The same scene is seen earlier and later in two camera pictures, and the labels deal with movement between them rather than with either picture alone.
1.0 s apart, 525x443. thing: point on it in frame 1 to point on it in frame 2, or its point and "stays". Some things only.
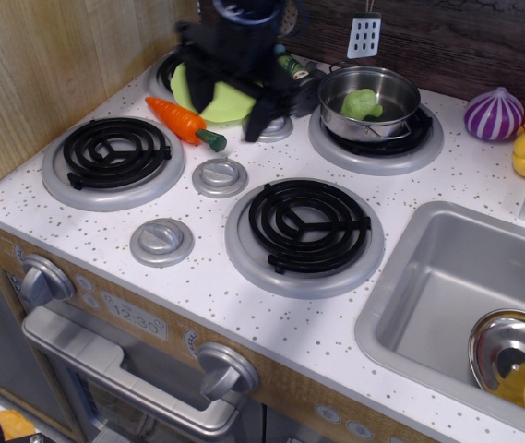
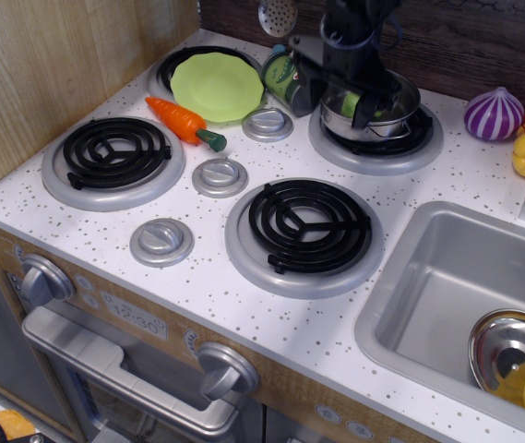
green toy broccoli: (359, 103) stays
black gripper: (242, 54) to (358, 67)
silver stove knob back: (280, 129) stays
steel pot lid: (502, 348) stays
